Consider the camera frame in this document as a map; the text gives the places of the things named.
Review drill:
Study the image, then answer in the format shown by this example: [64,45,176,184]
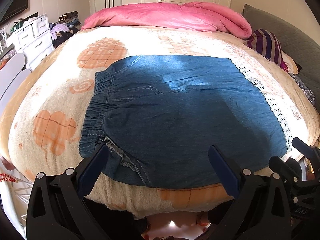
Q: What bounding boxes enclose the blue denim lace-hem pants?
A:
[79,55,287,189]

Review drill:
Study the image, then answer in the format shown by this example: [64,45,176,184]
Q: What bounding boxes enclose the blue floral fabric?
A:
[289,73,316,105]

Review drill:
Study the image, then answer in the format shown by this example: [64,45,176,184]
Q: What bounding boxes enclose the cream orange patterned bed blanket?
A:
[0,25,320,219]

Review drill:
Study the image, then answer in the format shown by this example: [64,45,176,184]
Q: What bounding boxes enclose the cream pillow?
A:
[282,51,299,74]

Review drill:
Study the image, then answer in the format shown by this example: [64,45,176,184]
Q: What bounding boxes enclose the grey padded headboard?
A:
[241,4,320,110]

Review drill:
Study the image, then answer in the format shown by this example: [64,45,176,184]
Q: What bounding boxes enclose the purple striped pillow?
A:
[245,29,289,73]

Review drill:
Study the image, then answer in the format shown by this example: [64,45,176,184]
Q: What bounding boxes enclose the grey white bed guard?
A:
[0,53,31,114]

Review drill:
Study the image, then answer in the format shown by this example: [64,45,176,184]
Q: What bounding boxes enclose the pink quilt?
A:
[81,2,252,40]

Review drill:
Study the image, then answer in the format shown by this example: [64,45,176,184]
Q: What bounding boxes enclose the white plastic drawer cabinet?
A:
[5,14,54,72]

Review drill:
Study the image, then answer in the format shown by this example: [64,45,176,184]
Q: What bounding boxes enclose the pile of clothes on floor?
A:
[49,11,81,48]

